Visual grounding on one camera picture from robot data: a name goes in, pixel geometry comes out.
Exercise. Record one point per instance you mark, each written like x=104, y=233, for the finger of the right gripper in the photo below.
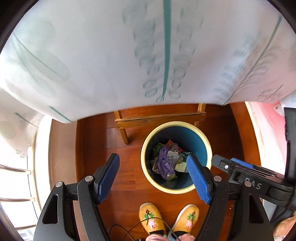
x=254, y=167
x=237, y=174

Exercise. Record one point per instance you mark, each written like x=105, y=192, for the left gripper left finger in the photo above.
x=57, y=219

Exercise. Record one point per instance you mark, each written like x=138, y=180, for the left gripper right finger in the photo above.
x=249, y=222

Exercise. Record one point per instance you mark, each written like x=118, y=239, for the purple plastic bag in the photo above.
x=163, y=166

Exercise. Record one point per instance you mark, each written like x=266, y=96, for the dark green carton box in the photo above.
x=181, y=165

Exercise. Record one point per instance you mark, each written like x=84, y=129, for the clear plastic bottle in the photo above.
x=173, y=156

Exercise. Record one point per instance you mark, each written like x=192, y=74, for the red snack wrapper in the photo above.
x=172, y=145

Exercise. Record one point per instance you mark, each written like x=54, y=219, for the green wrapper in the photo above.
x=157, y=149

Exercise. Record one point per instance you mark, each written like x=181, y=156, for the round trash bin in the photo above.
x=190, y=139

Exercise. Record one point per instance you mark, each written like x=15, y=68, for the person right hand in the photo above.
x=283, y=228

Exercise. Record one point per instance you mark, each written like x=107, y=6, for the right yellow slipper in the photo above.
x=186, y=219

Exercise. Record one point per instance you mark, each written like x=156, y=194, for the yellow slipper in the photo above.
x=151, y=219
x=186, y=219

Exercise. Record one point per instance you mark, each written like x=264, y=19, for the pink bed sheet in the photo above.
x=269, y=127

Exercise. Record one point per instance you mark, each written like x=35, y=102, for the pink trouser legs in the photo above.
x=157, y=237

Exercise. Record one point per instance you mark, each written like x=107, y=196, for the window metal grille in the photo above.
x=19, y=199

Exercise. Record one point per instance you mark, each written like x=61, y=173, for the left yellow slipper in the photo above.
x=151, y=219

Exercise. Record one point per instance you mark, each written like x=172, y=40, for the leaf print tablecloth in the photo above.
x=74, y=59

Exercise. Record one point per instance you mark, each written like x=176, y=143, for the wooden table frame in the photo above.
x=151, y=120

